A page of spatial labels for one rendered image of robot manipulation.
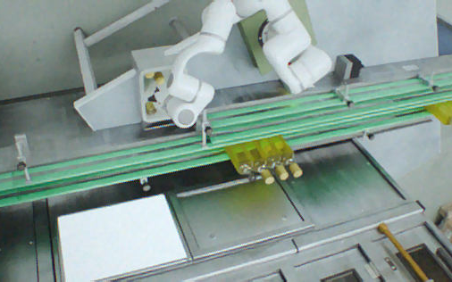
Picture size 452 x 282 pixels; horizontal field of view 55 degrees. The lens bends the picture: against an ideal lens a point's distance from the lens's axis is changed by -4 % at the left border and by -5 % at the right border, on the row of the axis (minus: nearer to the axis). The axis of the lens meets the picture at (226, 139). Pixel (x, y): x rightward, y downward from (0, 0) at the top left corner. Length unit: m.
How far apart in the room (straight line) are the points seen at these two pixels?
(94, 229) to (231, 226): 0.49
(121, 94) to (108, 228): 0.50
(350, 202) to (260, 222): 0.41
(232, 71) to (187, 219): 0.61
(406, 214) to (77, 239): 1.23
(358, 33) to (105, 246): 1.34
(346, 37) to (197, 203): 0.94
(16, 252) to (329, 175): 1.26
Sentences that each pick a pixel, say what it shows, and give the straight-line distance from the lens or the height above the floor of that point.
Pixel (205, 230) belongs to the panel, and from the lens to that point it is 1.64.
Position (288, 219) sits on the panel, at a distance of 1.70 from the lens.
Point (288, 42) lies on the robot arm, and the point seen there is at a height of 1.07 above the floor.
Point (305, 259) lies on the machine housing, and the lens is 1.62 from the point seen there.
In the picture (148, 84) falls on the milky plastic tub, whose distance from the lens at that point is 1.71.
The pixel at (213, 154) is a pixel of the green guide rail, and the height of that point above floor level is 0.93.
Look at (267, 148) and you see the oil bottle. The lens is 1.74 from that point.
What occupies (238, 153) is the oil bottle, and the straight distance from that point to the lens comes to 1.70.
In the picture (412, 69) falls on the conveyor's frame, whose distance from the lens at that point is 2.24.
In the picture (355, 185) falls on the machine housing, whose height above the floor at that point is 1.15.
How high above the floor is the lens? 2.21
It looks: 47 degrees down
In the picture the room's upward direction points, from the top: 149 degrees clockwise
